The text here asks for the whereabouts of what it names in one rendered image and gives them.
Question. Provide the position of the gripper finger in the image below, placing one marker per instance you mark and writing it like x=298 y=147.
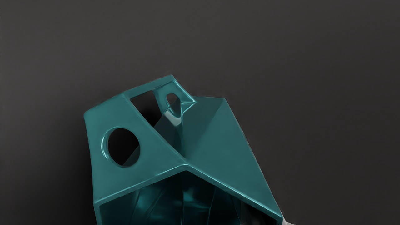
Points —
x=288 y=222

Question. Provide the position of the teal faceted mug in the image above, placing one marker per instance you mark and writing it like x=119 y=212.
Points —
x=215 y=150

